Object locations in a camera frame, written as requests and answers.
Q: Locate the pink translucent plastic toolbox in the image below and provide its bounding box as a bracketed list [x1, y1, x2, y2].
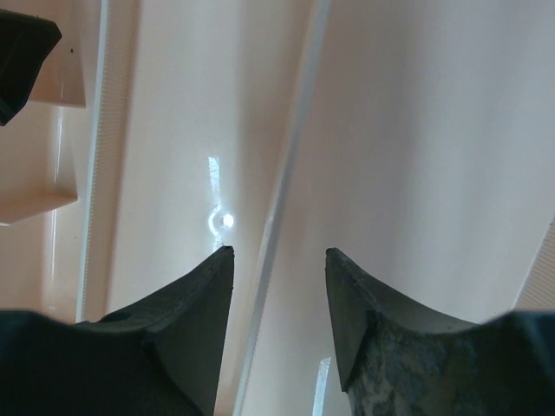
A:
[1, 1, 554, 415]

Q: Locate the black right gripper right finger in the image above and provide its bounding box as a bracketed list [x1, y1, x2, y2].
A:
[325, 248, 554, 415]

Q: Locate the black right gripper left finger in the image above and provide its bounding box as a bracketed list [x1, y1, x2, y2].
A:
[1, 246, 234, 415]

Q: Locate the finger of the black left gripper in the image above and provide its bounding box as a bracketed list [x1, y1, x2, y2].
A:
[1, 10, 62, 126]

